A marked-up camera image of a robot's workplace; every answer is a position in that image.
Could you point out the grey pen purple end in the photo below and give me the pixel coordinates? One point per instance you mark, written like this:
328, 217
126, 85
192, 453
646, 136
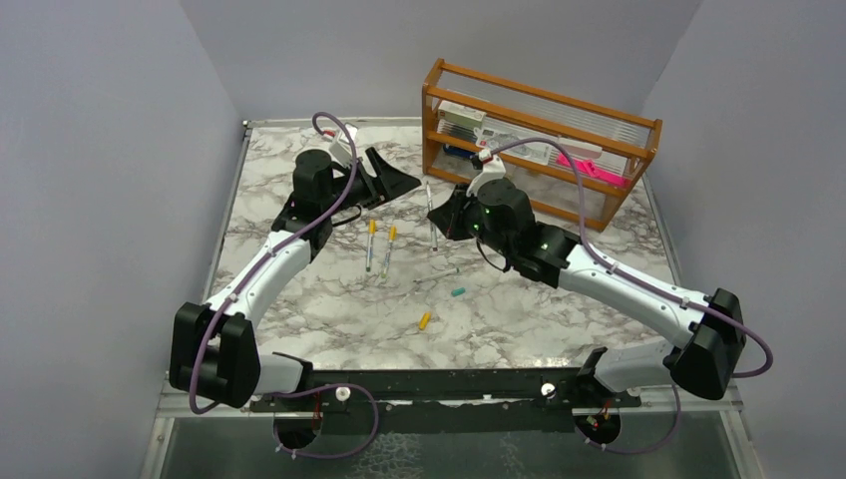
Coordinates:
430, 208

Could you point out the grey pen green end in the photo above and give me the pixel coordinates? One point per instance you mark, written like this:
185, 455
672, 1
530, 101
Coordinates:
437, 275

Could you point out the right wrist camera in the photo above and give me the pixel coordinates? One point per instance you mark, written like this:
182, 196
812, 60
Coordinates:
492, 169

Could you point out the pink plastic tool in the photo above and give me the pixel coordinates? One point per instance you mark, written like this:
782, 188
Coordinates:
608, 168

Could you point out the white printed card package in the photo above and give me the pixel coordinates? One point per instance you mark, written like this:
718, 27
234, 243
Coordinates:
493, 138

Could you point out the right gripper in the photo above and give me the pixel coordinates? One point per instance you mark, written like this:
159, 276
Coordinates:
447, 215

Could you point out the grey pen teal end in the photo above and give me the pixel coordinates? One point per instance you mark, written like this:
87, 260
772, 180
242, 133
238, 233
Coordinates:
392, 233

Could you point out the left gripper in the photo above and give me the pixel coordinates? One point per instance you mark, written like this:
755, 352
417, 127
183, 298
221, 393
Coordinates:
389, 181

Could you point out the white green box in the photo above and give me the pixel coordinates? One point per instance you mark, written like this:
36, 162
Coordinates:
460, 115

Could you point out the orange wooden shelf rack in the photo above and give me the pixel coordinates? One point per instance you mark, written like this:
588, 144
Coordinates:
568, 125

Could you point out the aluminium frame rail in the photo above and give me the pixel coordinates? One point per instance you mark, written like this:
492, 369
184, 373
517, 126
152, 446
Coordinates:
542, 387

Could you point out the blue flat box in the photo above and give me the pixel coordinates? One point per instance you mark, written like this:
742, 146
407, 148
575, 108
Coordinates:
458, 152

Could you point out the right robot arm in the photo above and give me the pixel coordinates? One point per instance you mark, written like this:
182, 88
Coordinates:
699, 343

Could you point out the yellow pen cap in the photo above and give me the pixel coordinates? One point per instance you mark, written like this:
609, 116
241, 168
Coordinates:
425, 319

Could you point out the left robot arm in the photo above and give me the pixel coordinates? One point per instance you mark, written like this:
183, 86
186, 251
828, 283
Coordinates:
214, 352

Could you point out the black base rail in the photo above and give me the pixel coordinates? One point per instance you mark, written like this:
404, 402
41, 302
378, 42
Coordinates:
360, 417

